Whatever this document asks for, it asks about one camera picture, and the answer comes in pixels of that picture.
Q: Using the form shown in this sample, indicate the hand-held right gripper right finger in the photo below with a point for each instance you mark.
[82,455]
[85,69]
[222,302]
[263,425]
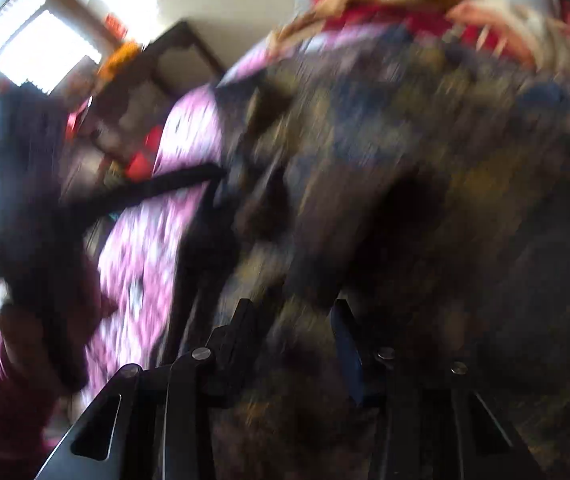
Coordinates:
[347,355]

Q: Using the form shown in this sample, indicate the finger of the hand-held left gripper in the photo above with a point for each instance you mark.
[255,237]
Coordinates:
[165,185]

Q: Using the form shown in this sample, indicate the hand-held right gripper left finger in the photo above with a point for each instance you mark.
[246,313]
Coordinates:
[242,332]

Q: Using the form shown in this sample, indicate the dark floral patterned garment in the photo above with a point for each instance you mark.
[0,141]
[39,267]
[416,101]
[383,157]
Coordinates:
[415,170]

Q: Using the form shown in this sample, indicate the person's left hand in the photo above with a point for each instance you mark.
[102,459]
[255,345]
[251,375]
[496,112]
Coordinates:
[17,340]

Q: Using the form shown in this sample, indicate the red box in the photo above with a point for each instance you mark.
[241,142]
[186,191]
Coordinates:
[140,165]

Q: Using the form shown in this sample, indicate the pink penguin print blanket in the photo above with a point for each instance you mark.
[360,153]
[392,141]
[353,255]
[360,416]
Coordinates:
[140,260]

